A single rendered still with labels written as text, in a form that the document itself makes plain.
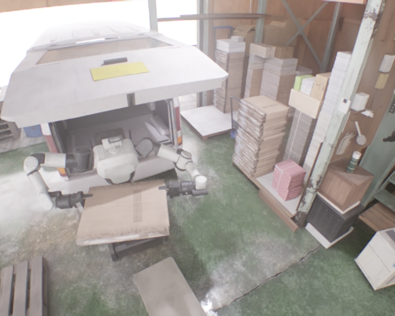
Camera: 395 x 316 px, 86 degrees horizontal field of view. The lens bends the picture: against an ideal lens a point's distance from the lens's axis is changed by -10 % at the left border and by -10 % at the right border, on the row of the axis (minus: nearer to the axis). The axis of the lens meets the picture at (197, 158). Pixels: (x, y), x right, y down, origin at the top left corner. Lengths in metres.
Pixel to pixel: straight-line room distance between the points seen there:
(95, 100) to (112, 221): 0.63
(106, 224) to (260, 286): 1.62
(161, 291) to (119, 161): 1.16
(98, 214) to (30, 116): 0.61
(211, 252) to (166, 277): 0.59
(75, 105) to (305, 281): 2.39
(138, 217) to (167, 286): 1.00
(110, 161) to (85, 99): 0.44
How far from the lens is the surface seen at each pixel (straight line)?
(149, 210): 1.33
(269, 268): 2.56
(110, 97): 1.31
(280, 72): 4.50
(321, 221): 2.78
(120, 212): 1.36
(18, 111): 1.39
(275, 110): 2.86
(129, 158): 1.55
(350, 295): 2.73
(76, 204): 1.51
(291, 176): 2.84
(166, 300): 2.14
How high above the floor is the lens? 2.18
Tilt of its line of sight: 36 degrees down
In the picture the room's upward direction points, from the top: straight up
